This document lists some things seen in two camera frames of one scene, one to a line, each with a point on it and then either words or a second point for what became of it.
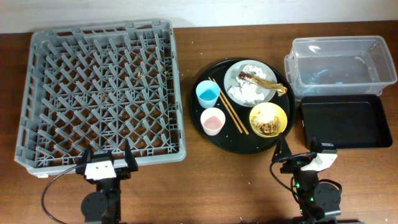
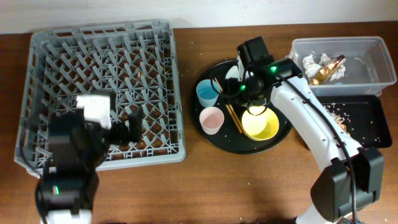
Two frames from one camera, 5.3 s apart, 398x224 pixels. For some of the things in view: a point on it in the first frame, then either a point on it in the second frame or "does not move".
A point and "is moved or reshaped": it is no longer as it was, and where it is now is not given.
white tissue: x=247 y=92 is moved or reshaped
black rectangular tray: x=346 y=121 does not move
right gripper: x=285 y=150 -> x=231 y=86
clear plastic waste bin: x=339 y=66 does not move
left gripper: x=124 y=173 -> x=130 y=131
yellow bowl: x=268 y=119 is moved or reshaped
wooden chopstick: x=234 y=114 -> x=232 y=115
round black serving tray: x=242 y=106 does not move
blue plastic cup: x=208 y=93 does not move
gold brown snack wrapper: x=280 y=88 is moved or reshaped
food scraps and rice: x=267 y=128 -> x=342 y=119
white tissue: x=252 y=70 is moved or reshaped
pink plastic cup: x=212 y=120 does not move
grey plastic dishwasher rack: x=101 y=85 does not move
